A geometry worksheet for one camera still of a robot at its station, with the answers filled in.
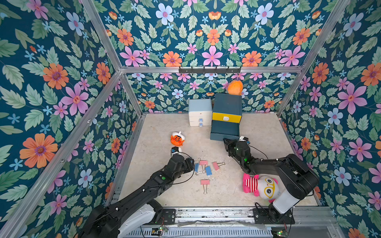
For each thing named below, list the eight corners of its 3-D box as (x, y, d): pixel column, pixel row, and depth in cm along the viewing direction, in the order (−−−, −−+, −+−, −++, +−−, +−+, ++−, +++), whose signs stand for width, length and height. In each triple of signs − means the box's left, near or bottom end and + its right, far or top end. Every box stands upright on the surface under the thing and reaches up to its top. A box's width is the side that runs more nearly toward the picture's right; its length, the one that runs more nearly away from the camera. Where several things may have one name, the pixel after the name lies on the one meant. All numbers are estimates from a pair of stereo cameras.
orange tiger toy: (171, 146, 102) (169, 142, 98) (172, 135, 108) (171, 131, 104) (184, 146, 102) (183, 142, 98) (185, 135, 108) (184, 131, 104)
